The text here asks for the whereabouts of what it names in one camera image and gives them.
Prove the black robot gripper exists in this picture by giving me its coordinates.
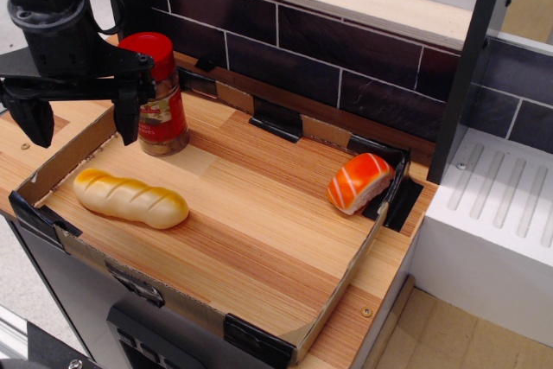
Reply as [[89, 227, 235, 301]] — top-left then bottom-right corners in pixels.
[[1, 0, 155, 148]]

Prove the basil bottle with red cap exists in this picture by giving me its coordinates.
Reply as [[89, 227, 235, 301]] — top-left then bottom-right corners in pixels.
[[119, 32, 189, 156]]

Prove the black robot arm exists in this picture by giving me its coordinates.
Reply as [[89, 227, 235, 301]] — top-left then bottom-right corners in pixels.
[[1, 0, 156, 148]]

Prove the cardboard fence with black tape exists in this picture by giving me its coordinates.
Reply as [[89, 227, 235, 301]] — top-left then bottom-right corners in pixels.
[[2, 56, 433, 368]]

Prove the toy bread loaf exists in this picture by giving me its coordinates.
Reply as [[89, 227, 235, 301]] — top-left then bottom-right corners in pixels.
[[73, 169, 189, 230]]

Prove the toy salmon nigiri sushi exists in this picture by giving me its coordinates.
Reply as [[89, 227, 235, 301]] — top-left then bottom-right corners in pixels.
[[327, 153, 395, 215]]

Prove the brass screw at right front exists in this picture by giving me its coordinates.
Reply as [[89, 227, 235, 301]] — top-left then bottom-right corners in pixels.
[[361, 307, 372, 317]]

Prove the white dish drainer block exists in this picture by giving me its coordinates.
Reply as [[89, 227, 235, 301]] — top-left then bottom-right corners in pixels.
[[410, 129, 552, 345]]

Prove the dark post of shelf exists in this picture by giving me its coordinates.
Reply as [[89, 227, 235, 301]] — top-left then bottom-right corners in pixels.
[[427, 0, 498, 184]]

